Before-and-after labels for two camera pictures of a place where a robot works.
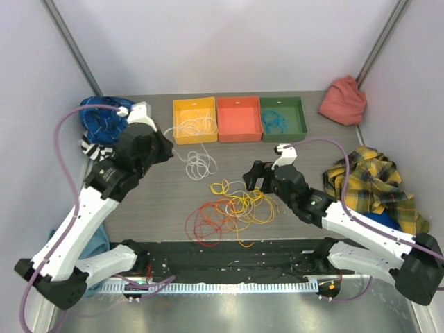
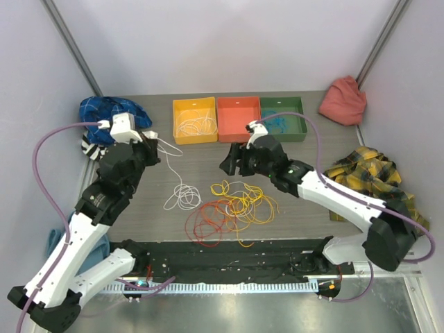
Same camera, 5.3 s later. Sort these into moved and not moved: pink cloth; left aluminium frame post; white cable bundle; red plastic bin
Moved: white cable bundle
Not moved: red plastic bin; left aluminium frame post; pink cloth
